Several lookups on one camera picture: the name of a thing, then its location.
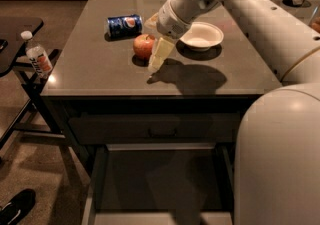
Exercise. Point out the open middle drawer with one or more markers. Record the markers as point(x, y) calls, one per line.
point(160, 187)

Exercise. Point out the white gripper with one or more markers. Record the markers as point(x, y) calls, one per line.
point(169, 20)

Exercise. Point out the clear plastic water bottle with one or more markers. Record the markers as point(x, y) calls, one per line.
point(37, 55)

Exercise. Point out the closed top drawer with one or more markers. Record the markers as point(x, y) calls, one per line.
point(155, 128)

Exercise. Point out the red apple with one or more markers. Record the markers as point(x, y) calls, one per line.
point(143, 45)

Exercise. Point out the black side table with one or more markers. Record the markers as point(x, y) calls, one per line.
point(10, 29)

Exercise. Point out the white paper bowl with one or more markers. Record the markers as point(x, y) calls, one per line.
point(202, 36)

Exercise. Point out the blue Pepsi can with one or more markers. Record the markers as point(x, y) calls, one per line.
point(124, 26)

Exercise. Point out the black sneaker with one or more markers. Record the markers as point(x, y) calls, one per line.
point(18, 207)

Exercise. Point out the glass bowl of snacks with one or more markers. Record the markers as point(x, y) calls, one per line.
point(315, 20)

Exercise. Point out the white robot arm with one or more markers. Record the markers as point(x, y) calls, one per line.
point(277, 160)

